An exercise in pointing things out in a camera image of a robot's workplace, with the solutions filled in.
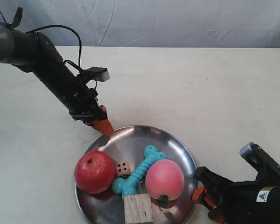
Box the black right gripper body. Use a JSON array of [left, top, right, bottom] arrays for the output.
[[193, 167, 238, 219]]

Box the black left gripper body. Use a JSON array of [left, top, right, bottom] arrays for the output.
[[69, 88, 107, 124]]

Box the round stainless steel plate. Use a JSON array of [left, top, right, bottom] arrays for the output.
[[76, 126, 198, 224]]

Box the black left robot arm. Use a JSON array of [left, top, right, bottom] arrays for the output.
[[0, 25, 113, 136]]

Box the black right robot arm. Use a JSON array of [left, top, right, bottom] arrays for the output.
[[191, 167, 280, 224]]

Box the pink toy peach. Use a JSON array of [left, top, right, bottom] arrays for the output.
[[145, 159, 185, 201]]

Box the small wooden die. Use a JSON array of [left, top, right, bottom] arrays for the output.
[[116, 161, 131, 177]]

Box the red toy apple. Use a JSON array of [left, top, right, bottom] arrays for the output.
[[74, 151, 116, 194]]

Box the light wooden cube block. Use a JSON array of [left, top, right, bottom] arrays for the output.
[[124, 194, 154, 224]]

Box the turquoise rubber bone toy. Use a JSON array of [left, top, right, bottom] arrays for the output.
[[112, 145, 167, 199]]

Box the grey-blue fabric backdrop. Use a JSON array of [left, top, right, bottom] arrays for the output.
[[0, 0, 280, 48]]

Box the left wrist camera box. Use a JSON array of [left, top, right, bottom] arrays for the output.
[[88, 67, 110, 82]]

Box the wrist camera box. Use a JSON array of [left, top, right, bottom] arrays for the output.
[[88, 67, 110, 82], [239, 142, 280, 187]]

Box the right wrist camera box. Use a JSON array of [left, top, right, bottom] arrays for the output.
[[239, 142, 280, 187]]

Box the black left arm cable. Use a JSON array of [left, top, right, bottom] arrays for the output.
[[25, 24, 101, 91]]

